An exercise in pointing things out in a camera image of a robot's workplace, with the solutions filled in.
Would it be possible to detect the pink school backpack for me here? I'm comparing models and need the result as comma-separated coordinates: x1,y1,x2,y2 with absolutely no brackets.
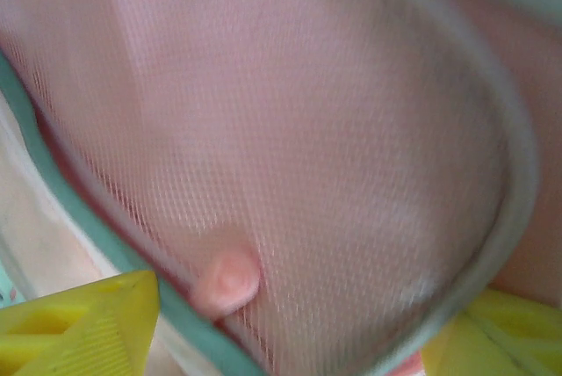
0,0,562,376

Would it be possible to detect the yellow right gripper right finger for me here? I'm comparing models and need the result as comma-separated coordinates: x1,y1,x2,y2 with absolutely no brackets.
421,290,562,376

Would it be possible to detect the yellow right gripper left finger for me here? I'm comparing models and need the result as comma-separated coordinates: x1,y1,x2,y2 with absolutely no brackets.
0,269,160,376

